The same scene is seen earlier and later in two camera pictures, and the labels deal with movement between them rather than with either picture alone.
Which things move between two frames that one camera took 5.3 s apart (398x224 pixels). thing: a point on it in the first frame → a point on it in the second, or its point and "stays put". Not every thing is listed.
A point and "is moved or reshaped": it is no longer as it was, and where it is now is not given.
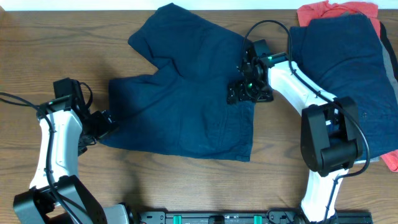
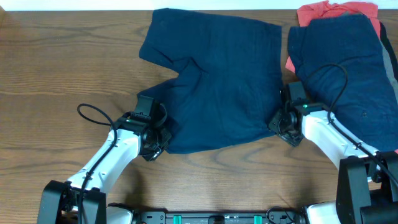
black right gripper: (240, 84) → (273, 124)
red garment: (325, 9) stays put
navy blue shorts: (183, 106) is moved or reshaped
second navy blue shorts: (342, 55) stays put
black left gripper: (101, 121) → (158, 144)
